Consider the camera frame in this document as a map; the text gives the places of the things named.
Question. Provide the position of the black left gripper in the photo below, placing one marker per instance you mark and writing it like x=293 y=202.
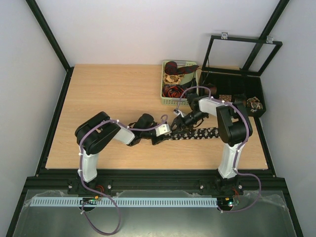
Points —
x=161 y=138

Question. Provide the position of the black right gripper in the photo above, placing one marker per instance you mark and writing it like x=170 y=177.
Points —
x=181 y=122

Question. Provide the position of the black white floral tie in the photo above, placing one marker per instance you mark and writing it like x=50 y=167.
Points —
x=195 y=134

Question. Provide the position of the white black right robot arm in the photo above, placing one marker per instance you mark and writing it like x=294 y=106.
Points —
x=234 y=127

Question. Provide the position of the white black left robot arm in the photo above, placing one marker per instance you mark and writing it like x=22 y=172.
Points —
x=97 y=132

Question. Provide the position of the red navy striped tie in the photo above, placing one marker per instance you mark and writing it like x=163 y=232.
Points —
x=172 y=90

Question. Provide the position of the beige patterned tie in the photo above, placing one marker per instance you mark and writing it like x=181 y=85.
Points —
x=173 y=79

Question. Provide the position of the light green plastic basket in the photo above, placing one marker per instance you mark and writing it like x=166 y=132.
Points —
x=183 y=99

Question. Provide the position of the red dotted rolled tie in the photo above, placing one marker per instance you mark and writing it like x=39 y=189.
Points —
x=225 y=98

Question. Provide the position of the dark red rolled tie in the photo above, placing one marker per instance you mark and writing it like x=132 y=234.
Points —
x=171 y=68

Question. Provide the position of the black tie storage box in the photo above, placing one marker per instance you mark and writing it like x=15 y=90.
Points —
x=228 y=84

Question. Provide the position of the brown patterned rolled tie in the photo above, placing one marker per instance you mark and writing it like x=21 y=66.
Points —
x=254 y=103

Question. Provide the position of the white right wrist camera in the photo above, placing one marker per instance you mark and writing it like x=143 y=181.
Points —
x=179 y=113

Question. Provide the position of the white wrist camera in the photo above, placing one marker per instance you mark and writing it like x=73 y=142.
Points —
x=179 y=113
x=163 y=129

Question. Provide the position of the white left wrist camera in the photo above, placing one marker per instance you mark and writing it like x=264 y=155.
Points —
x=163 y=129

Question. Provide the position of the light blue slotted cable duct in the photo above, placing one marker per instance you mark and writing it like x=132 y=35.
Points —
x=125 y=202

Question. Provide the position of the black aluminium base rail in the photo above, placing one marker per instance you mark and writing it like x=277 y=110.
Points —
x=110 y=182

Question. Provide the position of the black right frame post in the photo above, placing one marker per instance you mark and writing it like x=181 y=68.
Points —
x=280 y=7

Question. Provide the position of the black frame post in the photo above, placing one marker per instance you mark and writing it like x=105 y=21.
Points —
x=280 y=7
x=36 y=11

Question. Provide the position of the black left frame post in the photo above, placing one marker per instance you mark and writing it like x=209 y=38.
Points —
x=36 y=11

